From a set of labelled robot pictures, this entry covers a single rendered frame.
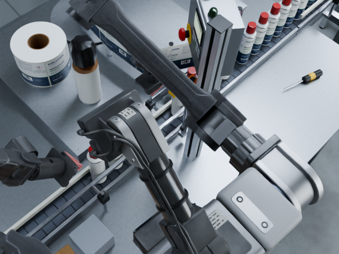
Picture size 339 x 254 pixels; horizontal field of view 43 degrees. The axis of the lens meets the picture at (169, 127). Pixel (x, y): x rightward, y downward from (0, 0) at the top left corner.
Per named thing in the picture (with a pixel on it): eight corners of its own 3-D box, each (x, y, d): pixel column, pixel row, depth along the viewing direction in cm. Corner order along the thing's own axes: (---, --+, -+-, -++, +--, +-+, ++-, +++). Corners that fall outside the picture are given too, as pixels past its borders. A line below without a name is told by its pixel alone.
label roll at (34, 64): (15, 53, 172) (6, 27, 160) (65, 43, 177) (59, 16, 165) (24, 92, 163) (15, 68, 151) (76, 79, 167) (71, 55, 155)
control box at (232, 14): (217, 31, 130) (228, -20, 114) (231, 75, 121) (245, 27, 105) (184, 34, 128) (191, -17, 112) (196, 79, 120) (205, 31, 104)
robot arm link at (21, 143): (5, 187, 104) (27, 162, 103) (-19, 154, 108) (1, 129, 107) (37, 186, 115) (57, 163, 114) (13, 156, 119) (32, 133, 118)
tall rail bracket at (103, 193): (98, 197, 148) (94, 177, 134) (112, 211, 146) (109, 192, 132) (91, 203, 147) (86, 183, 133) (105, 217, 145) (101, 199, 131)
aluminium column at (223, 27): (191, 146, 161) (219, 13, 103) (200, 154, 159) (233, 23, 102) (183, 154, 159) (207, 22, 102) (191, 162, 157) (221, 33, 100)
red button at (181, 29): (188, 24, 123) (177, 24, 122) (190, 34, 121) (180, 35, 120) (186, 33, 126) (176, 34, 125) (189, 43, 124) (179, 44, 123)
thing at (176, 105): (177, 104, 164) (181, 70, 147) (187, 112, 163) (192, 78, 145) (167, 111, 162) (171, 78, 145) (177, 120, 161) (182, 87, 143)
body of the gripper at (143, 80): (134, 82, 142) (133, 68, 136) (156, 66, 147) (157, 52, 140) (148, 94, 140) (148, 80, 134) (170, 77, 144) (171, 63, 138)
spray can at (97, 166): (100, 167, 149) (94, 138, 131) (110, 177, 147) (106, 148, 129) (88, 177, 147) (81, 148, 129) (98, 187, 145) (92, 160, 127)
